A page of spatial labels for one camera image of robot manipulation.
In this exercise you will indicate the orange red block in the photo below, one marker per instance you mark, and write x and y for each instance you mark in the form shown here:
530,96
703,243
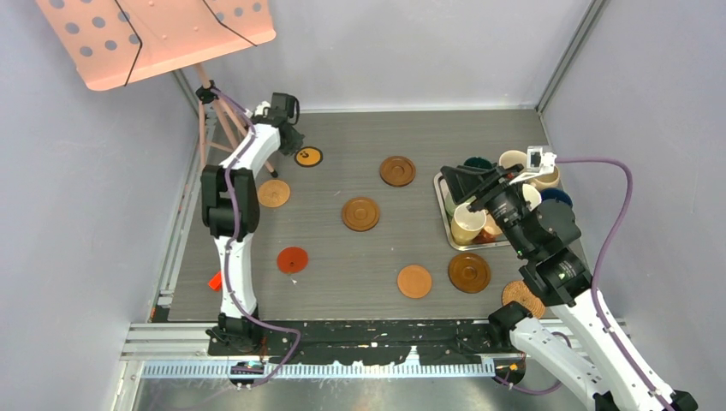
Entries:
216,282

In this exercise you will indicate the brown wooden coaster centre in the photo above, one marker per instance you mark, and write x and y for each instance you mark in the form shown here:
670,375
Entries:
360,214

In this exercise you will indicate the dark green mug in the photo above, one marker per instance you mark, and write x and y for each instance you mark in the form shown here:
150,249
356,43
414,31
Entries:
479,163

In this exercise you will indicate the orange black face coaster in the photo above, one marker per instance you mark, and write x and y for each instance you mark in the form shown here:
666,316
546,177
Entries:
309,156

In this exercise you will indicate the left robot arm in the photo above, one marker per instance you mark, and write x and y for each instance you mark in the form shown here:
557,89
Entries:
231,211

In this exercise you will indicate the yellow cup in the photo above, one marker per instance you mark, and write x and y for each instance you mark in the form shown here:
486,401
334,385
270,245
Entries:
466,225

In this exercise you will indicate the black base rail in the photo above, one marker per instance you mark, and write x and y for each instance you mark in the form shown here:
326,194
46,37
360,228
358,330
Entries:
371,342

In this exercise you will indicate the woven rattan coaster right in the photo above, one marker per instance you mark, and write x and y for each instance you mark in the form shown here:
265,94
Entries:
517,291

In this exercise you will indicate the dark wooden coaster near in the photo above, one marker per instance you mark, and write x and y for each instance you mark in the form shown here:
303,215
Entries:
469,273

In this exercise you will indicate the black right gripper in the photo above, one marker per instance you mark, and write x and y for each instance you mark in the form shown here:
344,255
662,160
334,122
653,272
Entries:
462,180

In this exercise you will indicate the navy blue mug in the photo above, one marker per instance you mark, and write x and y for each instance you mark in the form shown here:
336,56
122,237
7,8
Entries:
556,194

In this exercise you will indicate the dark wooden coaster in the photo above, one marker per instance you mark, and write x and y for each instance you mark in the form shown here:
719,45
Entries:
469,273
397,171

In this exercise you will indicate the metal tray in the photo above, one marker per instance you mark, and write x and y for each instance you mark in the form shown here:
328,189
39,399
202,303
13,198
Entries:
479,242

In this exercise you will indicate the white light blue mug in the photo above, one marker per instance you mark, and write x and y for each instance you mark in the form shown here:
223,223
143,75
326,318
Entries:
531,195

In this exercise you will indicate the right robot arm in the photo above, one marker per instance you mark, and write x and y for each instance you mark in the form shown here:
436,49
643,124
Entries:
610,374

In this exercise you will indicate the dark wooden coaster far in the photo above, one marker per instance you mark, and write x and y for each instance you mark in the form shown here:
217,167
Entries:
397,171

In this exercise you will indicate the light orange wooden coaster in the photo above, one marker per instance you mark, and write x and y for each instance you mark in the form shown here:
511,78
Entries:
414,281

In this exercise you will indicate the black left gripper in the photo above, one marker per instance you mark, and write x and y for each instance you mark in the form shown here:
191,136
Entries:
297,143

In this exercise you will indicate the woven rattan coaster left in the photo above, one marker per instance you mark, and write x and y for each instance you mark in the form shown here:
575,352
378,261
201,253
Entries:
273,193

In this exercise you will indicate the woven rattan coaster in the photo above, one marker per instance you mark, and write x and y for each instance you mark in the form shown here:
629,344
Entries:
517,291
273,193

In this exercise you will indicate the cream mug tall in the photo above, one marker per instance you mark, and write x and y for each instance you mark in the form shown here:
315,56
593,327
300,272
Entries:
513,159

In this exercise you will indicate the pink music stand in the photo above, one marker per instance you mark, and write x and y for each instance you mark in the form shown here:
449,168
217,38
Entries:
116,43

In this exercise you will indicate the red round flat coaster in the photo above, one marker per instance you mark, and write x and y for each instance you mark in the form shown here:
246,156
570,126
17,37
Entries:
292,260

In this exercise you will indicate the light green mug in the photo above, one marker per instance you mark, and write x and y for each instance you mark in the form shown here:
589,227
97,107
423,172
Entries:
449,204

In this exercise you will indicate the small brown cup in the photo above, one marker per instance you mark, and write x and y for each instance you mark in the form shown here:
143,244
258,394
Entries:
490,232

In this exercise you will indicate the beige mug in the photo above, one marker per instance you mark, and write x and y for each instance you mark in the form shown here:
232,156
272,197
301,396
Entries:
543,182

